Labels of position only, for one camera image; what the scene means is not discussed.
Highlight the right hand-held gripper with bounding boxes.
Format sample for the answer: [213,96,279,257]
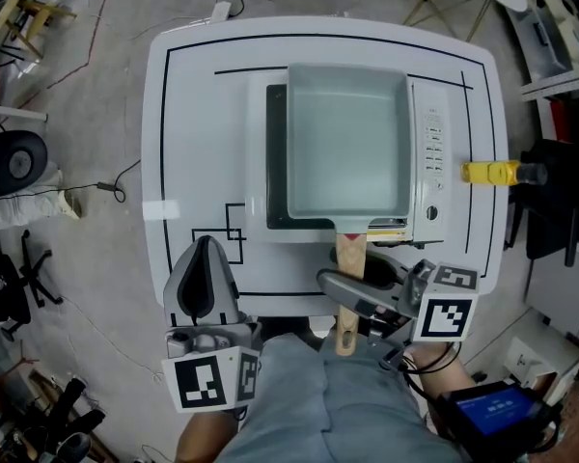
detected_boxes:
[316,252,481,370]

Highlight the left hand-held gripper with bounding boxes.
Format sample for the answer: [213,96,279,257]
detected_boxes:
[160,234,264,415]

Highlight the white induction stove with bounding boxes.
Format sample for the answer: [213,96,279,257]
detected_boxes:
[244,70,453,251]

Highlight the grey frying pan wooden handle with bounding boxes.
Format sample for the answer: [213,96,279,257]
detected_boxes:
[284,62,413,358]

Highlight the person's right forearm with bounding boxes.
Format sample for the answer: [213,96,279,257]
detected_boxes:
[404,340,479,407]

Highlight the person's left forearm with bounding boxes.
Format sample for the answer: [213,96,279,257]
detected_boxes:
[175,405,252,463]

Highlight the person's grey shorts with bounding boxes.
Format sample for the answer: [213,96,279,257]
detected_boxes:
[219,331,464,463]

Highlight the yellow bottle with dark cap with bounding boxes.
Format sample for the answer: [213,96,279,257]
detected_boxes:
[459,159,548,188]

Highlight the black device with blue screen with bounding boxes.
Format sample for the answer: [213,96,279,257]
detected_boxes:
[435,380,562,453]

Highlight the white cardboard box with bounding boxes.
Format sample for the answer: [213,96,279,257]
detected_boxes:
[503,337,562,391]

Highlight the black tripod bundle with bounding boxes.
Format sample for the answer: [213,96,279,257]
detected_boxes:
[7,375,108,463]

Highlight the black office chair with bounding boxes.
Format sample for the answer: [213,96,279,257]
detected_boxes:
[0,229,65,342]

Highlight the white bag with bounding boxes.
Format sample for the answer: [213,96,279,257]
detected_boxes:
[0,161,84,224]

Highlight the black round speaker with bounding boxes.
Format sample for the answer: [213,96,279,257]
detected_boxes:
[0,129,49,199]

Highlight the white shelving unit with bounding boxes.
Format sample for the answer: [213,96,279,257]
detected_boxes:
[505,0,579,240]

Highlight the wooden stool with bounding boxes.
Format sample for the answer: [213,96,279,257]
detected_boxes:
[0,0,78,63]

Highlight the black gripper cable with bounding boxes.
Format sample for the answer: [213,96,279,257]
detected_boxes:
[399,340,462,436]

